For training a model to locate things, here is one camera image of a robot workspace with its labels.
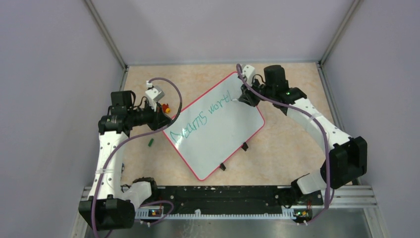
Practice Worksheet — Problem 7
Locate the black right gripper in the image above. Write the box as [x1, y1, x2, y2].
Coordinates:
[239, 76, 275, 107]

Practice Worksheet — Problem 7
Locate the black whiteboard foot clip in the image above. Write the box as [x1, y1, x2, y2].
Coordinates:
[219, 163, 226, 171]
[241, 142, 249, 151]

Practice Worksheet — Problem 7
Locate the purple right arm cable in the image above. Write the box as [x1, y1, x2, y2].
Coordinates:
[236, 63, 335, 226]

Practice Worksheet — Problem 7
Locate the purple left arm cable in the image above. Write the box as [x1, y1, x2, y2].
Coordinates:
[90, 77, 183, 238]

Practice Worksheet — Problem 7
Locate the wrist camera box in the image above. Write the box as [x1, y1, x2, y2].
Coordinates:
[145, 81, 165, 107]
[237, 64, 256, 85]

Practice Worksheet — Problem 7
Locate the white slotted cable duct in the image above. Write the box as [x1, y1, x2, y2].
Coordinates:
[135, 206, 296, 220]

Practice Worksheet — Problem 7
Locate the aluminium frame rail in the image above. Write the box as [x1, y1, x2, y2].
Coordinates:
[119, 67, 129, 91]

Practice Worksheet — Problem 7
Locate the red yellow green toy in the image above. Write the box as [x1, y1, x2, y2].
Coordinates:
[161, 104, 171, 114]

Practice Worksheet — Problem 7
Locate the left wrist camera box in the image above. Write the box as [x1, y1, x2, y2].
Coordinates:
[145, 81, 165, 107]

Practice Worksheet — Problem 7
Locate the pink framed whiteboard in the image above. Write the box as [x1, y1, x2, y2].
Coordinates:
[163, 72, 265, 181]

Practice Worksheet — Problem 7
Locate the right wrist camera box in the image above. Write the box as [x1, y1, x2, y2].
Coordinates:
[237, 64, 256, 85]

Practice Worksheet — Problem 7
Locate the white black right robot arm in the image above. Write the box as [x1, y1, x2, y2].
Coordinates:
[236, 64, 368, 204]

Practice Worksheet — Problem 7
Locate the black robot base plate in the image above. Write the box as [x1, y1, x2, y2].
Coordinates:
[144, 185, 324, 215]

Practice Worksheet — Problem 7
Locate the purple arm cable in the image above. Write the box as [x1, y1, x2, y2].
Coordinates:
[90, 77, 183, 238]
[236, 63, 335, 226]

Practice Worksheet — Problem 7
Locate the green marker cap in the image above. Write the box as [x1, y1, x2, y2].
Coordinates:
[148, 138, 154, 147]

